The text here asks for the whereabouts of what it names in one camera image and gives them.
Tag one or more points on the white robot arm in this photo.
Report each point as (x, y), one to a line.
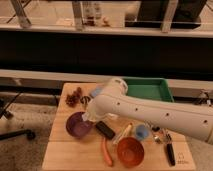
(191, 120)

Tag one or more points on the green plastic tray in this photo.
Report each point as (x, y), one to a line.
(149, 88)

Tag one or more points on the blue sponge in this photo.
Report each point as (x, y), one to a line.
(95, 92)

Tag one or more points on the black white striped ball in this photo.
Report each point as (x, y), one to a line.
(85, 100)

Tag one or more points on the brown pine cone cluster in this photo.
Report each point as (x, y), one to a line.
(73, 99)

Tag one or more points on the black rectangular block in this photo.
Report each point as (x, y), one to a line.
(105, 130)

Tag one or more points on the purple bowl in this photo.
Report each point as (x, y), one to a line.
(77, 127)

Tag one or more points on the cream wooden stick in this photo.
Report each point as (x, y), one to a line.
(124, 133)

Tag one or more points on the small blue cup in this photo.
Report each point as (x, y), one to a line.
(141, 132)

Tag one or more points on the wooden cutting board table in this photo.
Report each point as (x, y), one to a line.
(66, 153)

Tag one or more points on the small dark clip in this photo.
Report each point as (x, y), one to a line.
(155, 128)

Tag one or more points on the orange bowl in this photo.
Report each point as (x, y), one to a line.
(130, 152)

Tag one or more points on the orange carrot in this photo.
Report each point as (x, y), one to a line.
(106, 153)

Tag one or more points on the black office chair base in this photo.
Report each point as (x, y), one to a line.
(12, 129)

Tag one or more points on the black handled utensil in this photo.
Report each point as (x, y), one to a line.
(169, 149)

